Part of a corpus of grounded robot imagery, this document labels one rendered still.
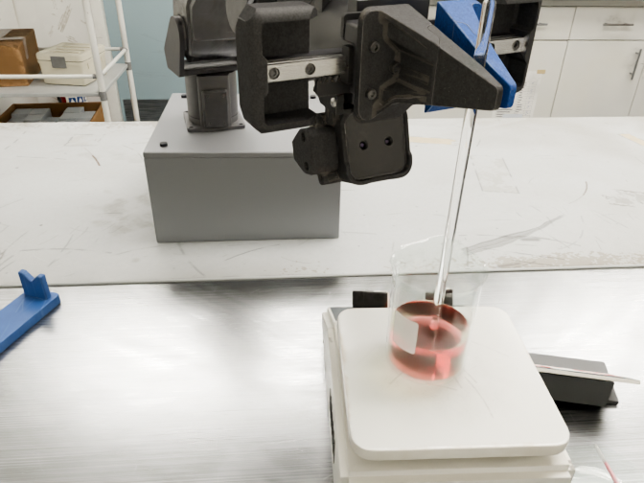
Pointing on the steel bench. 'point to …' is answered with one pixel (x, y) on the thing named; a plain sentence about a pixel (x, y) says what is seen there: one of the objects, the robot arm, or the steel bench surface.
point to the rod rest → (26, 308)
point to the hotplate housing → (557, 467)
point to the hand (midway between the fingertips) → (456, 78)
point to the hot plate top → (447, 397)
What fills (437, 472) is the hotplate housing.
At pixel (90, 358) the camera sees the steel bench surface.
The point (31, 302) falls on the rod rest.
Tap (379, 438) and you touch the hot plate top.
